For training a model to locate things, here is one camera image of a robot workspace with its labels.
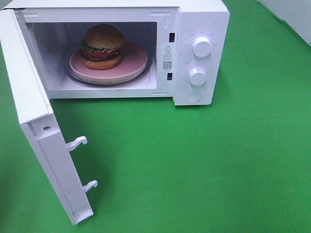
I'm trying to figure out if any burger with lettuce and tomato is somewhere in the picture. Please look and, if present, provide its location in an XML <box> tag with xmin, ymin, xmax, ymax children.
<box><xmin>80</xmin><ymin>24</ymin><xmax>125</xmax><ymax>70</ymax></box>

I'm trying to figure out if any white microwave door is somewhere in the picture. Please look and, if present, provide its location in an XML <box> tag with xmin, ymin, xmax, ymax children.
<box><xmin>0</xmin><ymin>9</ymin><xmax>97</xmax><ymax>225</ymax></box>

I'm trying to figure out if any pink round plate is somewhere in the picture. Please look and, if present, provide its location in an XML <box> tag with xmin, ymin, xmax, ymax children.
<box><xmin>69</xmin><ymin>42</ymin><xmax>149</xmax><ymax>85</ymax></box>

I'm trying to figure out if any upper white dial knob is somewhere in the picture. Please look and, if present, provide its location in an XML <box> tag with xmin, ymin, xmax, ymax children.
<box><xmin>192</xmin><ymin>35</ymin><xmax>212</xmax><ymax>58</ymax></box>

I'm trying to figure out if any white dial knob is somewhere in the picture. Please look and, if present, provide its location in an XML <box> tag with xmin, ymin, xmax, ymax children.
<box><xmin>192</xmin><ymin>35</ymin><xmax>212</xmax><ymax>58</ymax></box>
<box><xmin>189</xmin><ymin>68</ymin><xmax>207</xmax><ymax>86</ymax></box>

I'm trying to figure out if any round door release button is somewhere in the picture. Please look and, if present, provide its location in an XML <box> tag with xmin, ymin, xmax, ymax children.
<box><xmin>187</xmin><ymin>91</ymin><xmax>201</xmax><ymax>102</ymax></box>

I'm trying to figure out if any glass turntable plate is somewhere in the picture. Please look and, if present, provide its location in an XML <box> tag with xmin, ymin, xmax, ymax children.
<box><xmin>65</xmin><ymin>56</ymin><xmax>153</xmax><ymax>89</ymax></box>

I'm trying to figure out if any green table cloth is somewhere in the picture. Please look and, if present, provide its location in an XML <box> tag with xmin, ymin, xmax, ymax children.
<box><xmin>0</xmin><ymin>0</ymin><xmax>311</xmax><ymax>233</ymax></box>

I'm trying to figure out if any white microwave oven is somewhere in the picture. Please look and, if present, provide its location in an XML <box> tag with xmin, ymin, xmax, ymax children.
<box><xmin>2</xmin><ymin>0</ymin><xmax>230</xmax><ymax>105</ymax></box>

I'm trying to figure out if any lower white dial knob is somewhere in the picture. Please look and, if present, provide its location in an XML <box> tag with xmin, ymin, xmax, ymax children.
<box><xmin>189</xmin><ymin>68</ymin><xmax>207</xmax><ymax>86</ymax></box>

